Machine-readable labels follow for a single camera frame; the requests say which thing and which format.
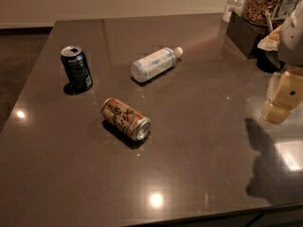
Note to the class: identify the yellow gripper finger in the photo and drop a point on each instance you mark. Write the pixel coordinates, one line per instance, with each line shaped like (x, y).
(285, 93)

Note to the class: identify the orange soda can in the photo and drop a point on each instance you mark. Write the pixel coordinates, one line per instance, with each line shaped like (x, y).
(126, 118)

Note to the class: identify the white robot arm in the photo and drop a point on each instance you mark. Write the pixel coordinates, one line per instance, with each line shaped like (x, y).
(290, 44)

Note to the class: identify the dark blue soda can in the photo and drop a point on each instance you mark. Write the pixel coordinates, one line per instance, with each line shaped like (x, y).
(76, 68)

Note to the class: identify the snack packet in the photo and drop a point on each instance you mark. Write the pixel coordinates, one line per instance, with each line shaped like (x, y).
(270, 42)

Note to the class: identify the dark brown box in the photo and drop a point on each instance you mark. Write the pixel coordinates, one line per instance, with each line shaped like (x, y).
(245, 36)

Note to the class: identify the clear jar of nuts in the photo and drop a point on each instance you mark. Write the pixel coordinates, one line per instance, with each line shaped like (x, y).
(254, 11)

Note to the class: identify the clear water bottle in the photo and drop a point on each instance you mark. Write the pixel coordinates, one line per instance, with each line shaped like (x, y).
(230, 6)

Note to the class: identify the white plastic bottle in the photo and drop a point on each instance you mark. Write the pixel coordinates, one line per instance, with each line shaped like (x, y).
(155, 63)

